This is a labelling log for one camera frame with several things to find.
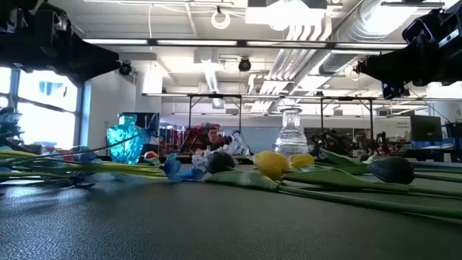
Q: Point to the black computer monitor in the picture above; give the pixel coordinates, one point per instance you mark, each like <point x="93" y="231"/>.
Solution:
<point x="426" y="128"/>

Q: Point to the clear glass vase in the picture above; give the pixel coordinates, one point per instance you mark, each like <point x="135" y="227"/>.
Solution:
<point x="291" y="139"/>

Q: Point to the blue glass vase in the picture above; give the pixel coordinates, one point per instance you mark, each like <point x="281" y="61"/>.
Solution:
<point x="126" y="144"/>

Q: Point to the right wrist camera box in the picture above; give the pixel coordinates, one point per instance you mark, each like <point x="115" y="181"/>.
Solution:
<point x="417" y="30"/>

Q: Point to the blue artificial flower spray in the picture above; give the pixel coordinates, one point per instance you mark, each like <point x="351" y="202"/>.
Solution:
<point x="172" y="167"/>

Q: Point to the person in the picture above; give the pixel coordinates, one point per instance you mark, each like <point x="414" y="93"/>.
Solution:
<point x="212" y="139"/>

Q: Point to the black textured table mat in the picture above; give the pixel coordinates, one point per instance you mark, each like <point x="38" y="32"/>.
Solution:
<point x="180" y="224"/>

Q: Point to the black dome camera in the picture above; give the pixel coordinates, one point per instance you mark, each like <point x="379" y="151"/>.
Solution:
<point x="244" y="65"/>
<point x="125" y="68"/>

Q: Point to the long ceiling light bar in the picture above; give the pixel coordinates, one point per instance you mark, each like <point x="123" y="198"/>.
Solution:
<point x="325" y="45"/>

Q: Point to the yellow artificial tulip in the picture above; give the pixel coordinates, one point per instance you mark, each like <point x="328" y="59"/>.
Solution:
<point x="270" y="164"/>
<point x="301" y="160"/>

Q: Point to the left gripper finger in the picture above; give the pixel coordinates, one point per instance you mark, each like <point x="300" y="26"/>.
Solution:
<point x="94" y="65"/>

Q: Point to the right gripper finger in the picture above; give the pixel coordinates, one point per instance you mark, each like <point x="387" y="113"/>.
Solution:
<point x="393" y="66"/>

